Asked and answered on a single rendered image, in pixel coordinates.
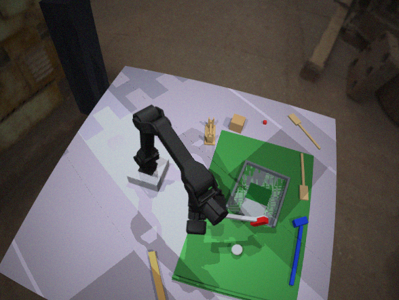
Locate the orange toy putter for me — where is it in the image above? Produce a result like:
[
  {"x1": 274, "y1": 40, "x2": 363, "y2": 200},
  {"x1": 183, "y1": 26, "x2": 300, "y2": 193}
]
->
[{"x1": 148, "y1": 251, "x2": 166, "y2": 300}]

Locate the tan cardboard box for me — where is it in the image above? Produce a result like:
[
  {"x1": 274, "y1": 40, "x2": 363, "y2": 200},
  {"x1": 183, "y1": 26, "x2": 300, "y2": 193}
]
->
[{"x1": 229, "y1": 114, "x2": 246, "y2": 133}]

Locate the white golf ball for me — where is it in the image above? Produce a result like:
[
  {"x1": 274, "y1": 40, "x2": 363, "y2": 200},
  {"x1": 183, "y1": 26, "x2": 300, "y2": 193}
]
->
[{"x1": 231, "y1": 244, "x2": 243, "y2": 255}]

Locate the green mat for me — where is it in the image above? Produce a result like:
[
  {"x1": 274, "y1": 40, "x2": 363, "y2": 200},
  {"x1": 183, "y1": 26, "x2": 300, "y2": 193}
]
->
[{"x1": 173, "y1": 130, "x2": 314, "y2": 300}]

